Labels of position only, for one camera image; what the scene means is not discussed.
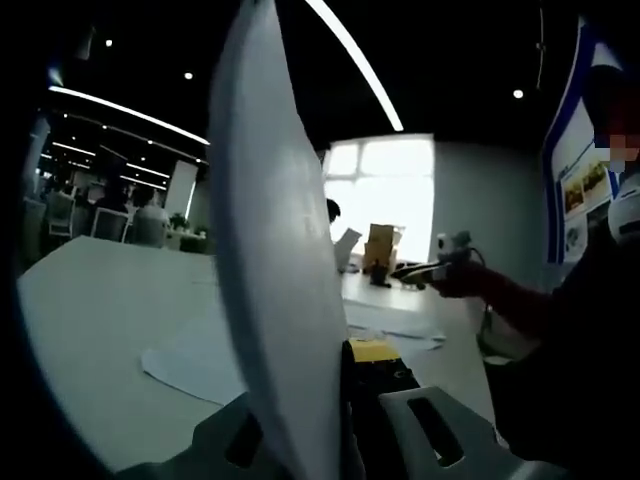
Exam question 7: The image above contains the white printing paper bundle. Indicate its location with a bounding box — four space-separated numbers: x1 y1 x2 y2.
207 0 351 480

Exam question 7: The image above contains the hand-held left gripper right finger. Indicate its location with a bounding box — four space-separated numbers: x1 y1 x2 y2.
344 338 566 480

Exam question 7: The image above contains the person's right hand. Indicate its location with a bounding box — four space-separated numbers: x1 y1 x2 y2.
432 263 497 301

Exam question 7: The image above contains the pile of white printing papers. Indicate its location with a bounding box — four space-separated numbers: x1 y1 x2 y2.
139 299 446 406

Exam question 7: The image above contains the blue white wall poster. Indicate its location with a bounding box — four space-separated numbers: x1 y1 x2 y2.
541 14 629 266

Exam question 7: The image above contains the group of white office chairs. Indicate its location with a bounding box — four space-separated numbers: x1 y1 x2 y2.
44 189 171 251

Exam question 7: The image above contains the brown cardboard box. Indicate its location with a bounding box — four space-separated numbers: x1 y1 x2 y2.
363 223 405 274

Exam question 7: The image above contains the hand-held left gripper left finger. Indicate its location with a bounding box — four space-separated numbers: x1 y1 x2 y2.
114 389 290 480

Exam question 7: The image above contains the long curved ceiling light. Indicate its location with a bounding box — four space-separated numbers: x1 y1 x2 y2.
48 85 211 146

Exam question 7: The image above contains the white worn device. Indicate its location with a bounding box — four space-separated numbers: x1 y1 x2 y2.
608 172 640 246

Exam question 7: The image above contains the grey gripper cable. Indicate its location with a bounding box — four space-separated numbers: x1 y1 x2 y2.
469 247 499 359

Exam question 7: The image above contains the black pen holder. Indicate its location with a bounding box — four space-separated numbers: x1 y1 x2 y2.
369 263 395 289

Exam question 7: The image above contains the long straight ceiling light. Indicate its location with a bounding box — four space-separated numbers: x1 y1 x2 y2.
304 0 405 132

